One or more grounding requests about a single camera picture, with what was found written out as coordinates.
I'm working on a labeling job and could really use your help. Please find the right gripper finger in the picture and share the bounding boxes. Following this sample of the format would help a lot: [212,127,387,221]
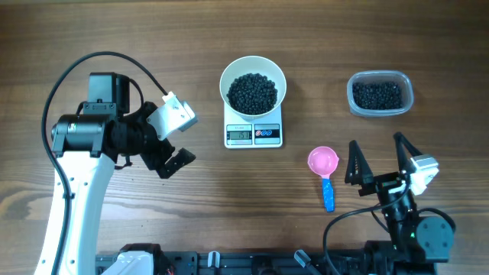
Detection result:
[345,140,374,187]
[393,132,422,175]

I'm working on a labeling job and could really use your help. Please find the pink scoop blue handle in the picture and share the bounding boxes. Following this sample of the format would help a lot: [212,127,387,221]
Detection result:
[307,147,339,212]

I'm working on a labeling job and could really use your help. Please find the white bowl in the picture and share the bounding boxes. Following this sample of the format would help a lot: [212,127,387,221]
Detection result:
[219,56,287,119]

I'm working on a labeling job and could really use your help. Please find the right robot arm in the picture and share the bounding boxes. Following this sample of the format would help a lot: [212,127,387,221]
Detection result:
[345,132,456,274]

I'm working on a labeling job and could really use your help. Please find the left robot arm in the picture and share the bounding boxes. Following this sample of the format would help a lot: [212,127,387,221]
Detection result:
[35,73,197,274]

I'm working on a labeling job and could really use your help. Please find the white digital kitchen scale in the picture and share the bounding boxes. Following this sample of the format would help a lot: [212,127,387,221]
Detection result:
[224,103,283,149]

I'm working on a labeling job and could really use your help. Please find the black beans in bowl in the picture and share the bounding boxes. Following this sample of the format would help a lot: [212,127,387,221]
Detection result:
[226,73,278,115]

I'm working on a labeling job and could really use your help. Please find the clear plastic container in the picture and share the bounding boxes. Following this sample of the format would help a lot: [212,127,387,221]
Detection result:
[347,70,414,118]

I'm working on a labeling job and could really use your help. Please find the black beans pile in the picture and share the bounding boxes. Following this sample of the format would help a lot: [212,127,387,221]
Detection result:
[352,82,403,110]

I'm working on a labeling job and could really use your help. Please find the right black camera cable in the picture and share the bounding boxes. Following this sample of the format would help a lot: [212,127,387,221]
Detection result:
[322,183,412,275]

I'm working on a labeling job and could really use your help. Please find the black camera cable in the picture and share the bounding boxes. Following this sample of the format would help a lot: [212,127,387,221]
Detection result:
[322,183,412,275]
[40,50,169,275]

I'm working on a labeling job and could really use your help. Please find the left black camera cable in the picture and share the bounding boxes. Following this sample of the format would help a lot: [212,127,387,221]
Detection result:
[40,50,169,275]

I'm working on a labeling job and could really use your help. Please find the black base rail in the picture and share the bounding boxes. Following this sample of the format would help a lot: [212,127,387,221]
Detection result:
[94,250,439,275]

